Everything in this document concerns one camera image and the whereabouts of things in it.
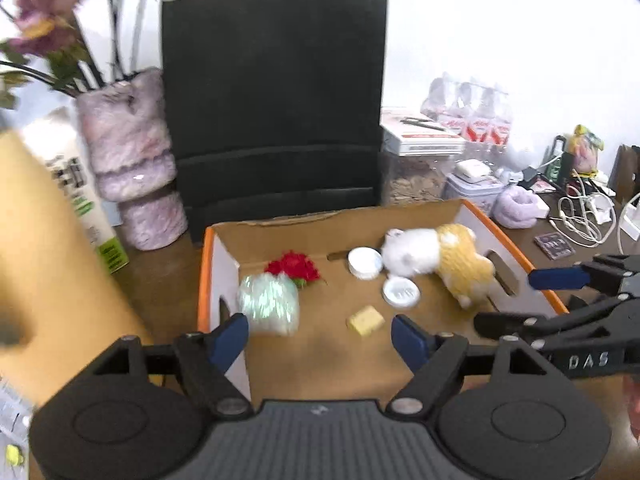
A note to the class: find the orange-rimmed cardboard box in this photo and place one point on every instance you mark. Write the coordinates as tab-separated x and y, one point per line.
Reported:
310	310

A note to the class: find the black pen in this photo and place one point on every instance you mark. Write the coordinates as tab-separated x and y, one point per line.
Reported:
422	123

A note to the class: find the red rose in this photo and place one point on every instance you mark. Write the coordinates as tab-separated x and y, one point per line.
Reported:
292	267

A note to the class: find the yellow sponge block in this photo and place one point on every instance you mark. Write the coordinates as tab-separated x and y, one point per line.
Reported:
366	320

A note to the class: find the colourful toy figure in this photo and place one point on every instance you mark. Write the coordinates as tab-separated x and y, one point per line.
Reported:
587	147

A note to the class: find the pack of water bottles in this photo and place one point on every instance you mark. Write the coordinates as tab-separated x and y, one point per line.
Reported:
470	110

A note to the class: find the person's right hand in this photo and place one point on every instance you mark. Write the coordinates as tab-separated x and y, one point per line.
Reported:
633	405

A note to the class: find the clear container with chips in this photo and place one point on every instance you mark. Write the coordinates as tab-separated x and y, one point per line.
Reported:
415	180

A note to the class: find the iridescent green plastic bag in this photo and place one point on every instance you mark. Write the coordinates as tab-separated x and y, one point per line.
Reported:
267	305

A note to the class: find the black bottle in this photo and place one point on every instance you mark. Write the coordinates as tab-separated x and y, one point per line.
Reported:
560	165

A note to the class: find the brown bag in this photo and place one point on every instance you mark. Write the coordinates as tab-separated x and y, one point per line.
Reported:
629	170

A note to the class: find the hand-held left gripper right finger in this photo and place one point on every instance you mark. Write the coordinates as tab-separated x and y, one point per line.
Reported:
407	342

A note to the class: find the plain white round lid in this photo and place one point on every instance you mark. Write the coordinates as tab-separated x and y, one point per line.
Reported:
365	262

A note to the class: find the white earbuds case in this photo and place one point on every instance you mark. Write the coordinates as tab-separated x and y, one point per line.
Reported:
471	170

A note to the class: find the pink furry vase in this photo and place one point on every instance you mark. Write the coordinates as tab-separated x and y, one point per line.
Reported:
130	150

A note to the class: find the white paper sheet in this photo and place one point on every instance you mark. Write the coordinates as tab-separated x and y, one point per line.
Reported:
12	415

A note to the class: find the white and yellow plush toy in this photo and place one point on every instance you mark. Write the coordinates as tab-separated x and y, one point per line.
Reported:
415	255

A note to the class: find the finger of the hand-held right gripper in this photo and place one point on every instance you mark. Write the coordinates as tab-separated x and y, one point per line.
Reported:
505	324
555	277

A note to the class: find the white round lamp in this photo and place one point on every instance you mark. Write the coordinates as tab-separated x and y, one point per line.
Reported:
517	160

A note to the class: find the black card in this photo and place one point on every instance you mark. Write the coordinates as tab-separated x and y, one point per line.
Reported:
552	246

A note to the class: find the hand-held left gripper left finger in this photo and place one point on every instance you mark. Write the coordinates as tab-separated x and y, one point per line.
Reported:
229	336

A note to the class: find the black paper bag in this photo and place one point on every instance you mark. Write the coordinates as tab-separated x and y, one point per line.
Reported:
275	85

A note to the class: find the white power adapter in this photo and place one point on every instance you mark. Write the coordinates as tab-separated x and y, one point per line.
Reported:
631	220

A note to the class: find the tan cardboard sheet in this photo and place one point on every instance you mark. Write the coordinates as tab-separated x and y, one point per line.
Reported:
50	260

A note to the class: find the white and green carton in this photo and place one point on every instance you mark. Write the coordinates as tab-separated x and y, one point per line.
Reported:
75	175

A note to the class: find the artificial flowers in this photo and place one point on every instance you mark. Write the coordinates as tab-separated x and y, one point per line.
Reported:
45	35

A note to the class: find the white and red flat box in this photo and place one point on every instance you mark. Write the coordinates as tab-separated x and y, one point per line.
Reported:
425	140

